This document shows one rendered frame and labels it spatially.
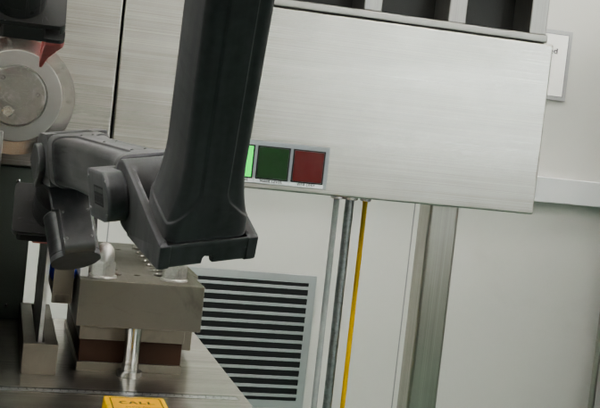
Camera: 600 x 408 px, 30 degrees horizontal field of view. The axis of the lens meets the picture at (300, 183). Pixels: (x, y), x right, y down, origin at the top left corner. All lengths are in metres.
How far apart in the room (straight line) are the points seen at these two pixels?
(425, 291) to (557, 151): 2.59
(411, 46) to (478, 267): 2.72
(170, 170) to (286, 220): 3.48
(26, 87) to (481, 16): 0.92
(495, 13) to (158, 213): 1.32
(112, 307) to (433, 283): 0.84
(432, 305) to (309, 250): 2.21
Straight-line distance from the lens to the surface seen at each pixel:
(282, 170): 1.84
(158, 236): 0.81
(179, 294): 1.46
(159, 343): 1.53
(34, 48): 1.46
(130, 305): 1.46
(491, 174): 1.97
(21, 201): 1.41
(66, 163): 1.17
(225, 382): 1.52
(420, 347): 2.14
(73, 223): 1.27
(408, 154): 1.91
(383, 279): 4.42
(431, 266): 2.12
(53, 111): 1.45
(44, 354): 1.48
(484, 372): 4.66
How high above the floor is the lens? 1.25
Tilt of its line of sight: 3 degrees down
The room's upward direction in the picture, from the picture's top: 6 degrees clockwise
